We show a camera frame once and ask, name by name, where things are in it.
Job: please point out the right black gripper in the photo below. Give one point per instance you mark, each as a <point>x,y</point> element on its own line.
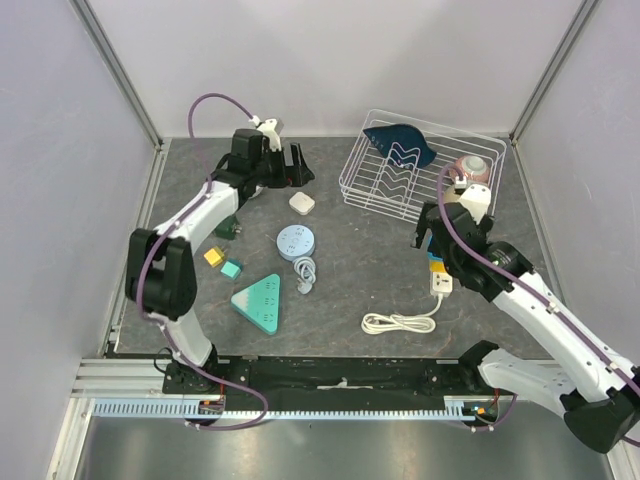
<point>423,226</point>

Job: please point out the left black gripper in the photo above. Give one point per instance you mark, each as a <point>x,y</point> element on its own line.
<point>297,176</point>

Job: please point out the white plug adapter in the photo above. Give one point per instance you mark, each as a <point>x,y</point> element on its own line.
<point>302,203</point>

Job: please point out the blue cube plug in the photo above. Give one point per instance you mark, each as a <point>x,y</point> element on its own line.
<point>431,254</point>

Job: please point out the yellow plug adapter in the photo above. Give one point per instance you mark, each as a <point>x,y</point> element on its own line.
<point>437,266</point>

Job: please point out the round light blue socket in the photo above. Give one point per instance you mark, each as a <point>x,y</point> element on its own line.
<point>295,241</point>

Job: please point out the white power strip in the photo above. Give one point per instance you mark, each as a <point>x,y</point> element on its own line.
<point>441,284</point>

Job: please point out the dark green cube plug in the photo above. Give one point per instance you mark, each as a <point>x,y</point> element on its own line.
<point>228,229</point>

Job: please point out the teal cube plug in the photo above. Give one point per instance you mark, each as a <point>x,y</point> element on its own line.
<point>231,269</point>

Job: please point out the yellow cube plug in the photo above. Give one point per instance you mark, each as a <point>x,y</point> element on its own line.
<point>215,256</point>

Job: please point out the teal triangular power strip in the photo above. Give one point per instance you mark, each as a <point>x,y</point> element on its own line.
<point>260,303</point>

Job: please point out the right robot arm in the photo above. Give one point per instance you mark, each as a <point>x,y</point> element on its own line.
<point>596,392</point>

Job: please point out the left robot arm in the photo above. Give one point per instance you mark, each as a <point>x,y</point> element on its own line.
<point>160,273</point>

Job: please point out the beige ceramic bowl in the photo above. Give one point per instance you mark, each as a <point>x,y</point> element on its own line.
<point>450,195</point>

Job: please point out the white ceramic bowl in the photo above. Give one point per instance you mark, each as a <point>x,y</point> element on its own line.
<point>259,189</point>

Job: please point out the pink patterned bowl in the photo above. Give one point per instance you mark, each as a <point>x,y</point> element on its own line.
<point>474,168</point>

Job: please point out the dark blue leaf plate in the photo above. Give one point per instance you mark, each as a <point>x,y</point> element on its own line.
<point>402,145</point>

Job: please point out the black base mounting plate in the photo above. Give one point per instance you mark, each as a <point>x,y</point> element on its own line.
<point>351,384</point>

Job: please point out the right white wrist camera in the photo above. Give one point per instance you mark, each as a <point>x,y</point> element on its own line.
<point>474,197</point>

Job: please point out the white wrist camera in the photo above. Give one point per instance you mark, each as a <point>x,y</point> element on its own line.
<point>474,197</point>
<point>271,129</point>

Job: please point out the white wire dish rack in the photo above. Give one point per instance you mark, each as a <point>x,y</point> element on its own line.
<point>368,181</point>

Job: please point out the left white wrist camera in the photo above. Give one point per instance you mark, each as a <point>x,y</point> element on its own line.
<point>271,129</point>

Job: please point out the light blue cable duct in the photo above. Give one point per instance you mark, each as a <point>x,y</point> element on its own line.
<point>453,410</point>

